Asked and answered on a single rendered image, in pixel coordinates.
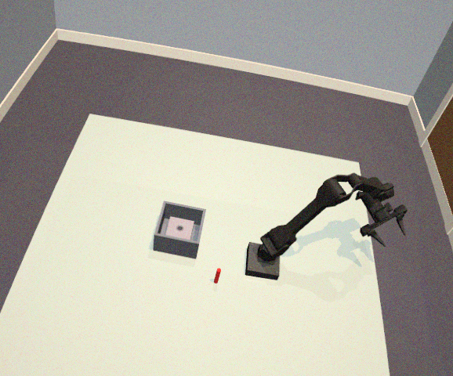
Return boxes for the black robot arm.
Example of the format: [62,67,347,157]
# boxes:
[257,172,394,265]

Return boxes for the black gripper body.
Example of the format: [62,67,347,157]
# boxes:
[360,201,408,237]

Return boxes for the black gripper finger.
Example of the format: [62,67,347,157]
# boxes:
[368,230,385,247]
[397,213,405,235]

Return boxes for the red peg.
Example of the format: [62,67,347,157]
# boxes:
[214,268,221,284]

